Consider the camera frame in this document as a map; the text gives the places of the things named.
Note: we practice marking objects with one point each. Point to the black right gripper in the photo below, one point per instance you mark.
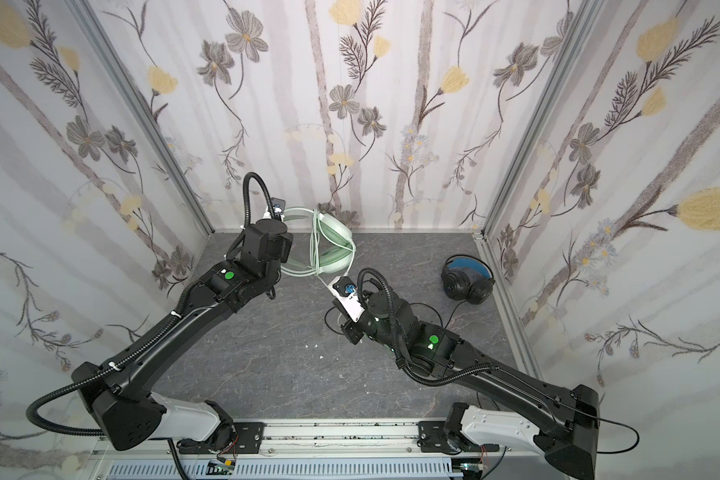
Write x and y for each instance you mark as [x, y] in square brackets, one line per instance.
[350, 330]

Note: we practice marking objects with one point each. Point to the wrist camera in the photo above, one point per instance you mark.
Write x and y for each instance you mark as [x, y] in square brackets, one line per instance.
[277, 208]
[346, 298]

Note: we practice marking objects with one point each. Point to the mint green over-ear headphones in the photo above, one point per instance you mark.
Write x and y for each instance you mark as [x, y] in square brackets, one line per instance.
[331, 245]

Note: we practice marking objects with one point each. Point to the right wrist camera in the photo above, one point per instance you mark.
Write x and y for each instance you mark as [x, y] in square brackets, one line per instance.
[346, 298]

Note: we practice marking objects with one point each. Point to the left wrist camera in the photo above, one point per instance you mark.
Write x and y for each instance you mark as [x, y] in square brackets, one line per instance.
[277, 208]

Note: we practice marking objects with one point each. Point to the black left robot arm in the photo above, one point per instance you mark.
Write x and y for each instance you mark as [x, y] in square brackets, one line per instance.
[121, 398]

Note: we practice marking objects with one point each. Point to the black and blue headphones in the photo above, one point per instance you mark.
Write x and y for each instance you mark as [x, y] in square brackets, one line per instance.
[467, 278]

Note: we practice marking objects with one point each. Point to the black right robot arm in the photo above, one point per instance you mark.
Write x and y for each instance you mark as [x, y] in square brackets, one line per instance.
[566, 419]

